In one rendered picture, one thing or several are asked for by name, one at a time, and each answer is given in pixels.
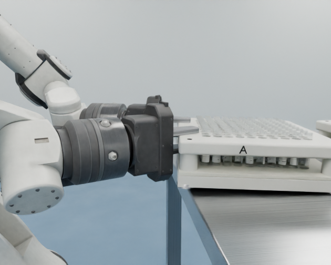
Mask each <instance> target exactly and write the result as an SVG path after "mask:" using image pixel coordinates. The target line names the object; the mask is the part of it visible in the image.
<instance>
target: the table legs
mask: <svg viewBox="0 0 331 265"><path fill-rule="evenodd" d="M181 216H182V197H181V194H180V192H179V190H178V188H177V186H176V183H175V181H174V178H173V176H172V175H171V177H170V178H169V179H168V180H166V265H181Z"/></svg>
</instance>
